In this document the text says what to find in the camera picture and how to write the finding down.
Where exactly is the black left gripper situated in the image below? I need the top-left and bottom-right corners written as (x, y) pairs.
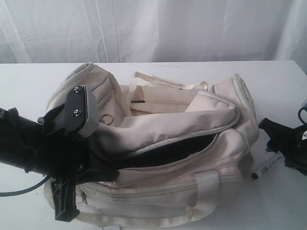
top-left (24, 115), bottom-right (119, 215)

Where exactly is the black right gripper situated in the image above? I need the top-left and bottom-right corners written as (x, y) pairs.
top-left (258, 118), bottom-right (307, 172)

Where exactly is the black and white marker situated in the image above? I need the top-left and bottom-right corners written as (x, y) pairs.
top-left (251, 153), bottom-right (284, 180)

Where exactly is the cream fabric duffel bag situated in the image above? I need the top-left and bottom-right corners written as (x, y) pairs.
top-left (46, 63), bottom-right (259, 229)

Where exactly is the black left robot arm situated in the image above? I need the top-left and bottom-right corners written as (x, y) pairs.
top-left (0, 108), bottom-right (119, 222)

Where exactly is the white curtain backdrop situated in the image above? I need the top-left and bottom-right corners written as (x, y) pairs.
top-left (0, 0), bottom-right (307, 69)

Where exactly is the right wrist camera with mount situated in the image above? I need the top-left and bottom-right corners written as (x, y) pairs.
top-left (297, 99), bottom-right (307, 125)

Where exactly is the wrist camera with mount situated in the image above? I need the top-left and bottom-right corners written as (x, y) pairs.
top-left (37, 85), bottom-right (99, 138)
top-left (297, 99), bottom-right (307, 125)

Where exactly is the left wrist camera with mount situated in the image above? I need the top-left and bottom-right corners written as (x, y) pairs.
top-left (37, 85), bottom-right (99, 138)

